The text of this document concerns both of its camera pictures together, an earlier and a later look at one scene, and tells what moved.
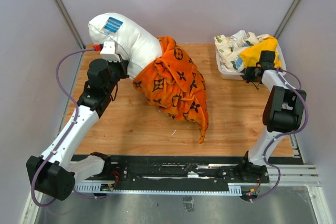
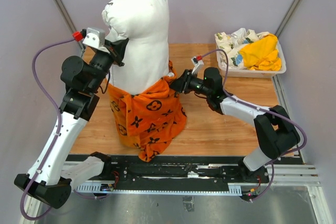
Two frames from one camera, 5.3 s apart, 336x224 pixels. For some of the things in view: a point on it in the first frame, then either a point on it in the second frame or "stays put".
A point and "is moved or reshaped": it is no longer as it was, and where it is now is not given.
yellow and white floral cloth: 242,49 stays put
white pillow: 139,48 is moved or reshaped
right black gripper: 248,71 -> 181,85
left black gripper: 123,65 -> 117,49
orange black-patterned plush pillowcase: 175,85 -> 147,120
